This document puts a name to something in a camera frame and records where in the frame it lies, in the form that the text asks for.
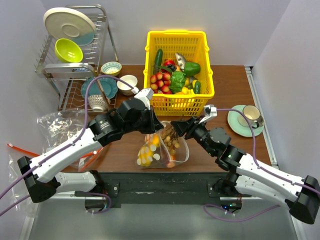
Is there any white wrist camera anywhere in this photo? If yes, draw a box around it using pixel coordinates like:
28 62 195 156
134 87 154 110
199 104 218 124

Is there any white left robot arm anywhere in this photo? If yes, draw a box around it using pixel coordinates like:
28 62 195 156
17 98 164 203

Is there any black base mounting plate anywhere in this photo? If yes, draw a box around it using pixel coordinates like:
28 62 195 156
89 170 239 208

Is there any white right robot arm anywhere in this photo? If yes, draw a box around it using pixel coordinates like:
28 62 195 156
171 117 320 225

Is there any yellow plastic basket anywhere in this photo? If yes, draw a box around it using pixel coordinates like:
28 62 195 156
143 29 215 117

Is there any brown longan bunch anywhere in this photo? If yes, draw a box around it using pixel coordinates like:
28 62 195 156
160 124 181 156

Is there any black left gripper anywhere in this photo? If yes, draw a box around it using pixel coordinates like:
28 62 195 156
123 105 164 134

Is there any small green cucumber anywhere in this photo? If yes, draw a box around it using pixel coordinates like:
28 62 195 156
193 80 201 94

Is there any white cream bowl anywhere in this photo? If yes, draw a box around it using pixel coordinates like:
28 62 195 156
117 75 138 96

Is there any crumpled clear plastic bag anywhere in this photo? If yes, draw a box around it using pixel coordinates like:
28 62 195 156
37 108 85 153

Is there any orange-zipper clear bag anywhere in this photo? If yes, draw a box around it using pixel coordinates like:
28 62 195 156
0 141 107 204

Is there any teal patterned small bowl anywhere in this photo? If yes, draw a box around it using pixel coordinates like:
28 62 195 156
100 61 122 77

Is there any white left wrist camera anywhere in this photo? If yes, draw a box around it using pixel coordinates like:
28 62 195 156
134 87 154 110

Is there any patterned white bowl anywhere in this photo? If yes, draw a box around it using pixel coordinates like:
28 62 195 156
88 94 111 112

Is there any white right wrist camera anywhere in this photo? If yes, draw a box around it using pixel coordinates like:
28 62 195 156
199 104 218 124

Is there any cream mug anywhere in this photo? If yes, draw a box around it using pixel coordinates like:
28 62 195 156
237 105 265 129

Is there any orange papaya slice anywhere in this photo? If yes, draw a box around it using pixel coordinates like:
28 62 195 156
166 155 176 168

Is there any metal dish rack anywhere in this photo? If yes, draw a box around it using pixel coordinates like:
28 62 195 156
35 4 119 111

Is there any lime green bowl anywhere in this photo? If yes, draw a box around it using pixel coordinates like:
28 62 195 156
54 38 84 63

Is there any clear white-dotted zip bag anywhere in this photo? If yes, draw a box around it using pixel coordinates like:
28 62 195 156
135 121 190 169

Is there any green bell pepper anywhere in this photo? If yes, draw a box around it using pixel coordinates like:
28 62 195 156
183 61 201 77

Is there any red pomegranate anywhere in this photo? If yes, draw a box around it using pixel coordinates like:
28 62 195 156
163 59 176 69

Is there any green lettuce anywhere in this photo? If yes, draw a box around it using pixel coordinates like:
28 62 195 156
169 71 187 94

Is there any mint green saucer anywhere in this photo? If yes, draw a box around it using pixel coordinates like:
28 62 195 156
227 105 265 138

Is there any grey toy fish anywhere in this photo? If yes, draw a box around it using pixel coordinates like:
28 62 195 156
175 52 187 71

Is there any yellow bell pepper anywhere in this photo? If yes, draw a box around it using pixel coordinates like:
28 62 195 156
136 146 154 167

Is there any large cream blue plate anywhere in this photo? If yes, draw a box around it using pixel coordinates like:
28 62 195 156
43 7 96 46

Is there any dark green cucumber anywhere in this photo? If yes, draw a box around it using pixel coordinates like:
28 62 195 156
154 48 163 67

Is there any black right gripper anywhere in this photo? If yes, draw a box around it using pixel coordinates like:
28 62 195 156
170 115 216 157

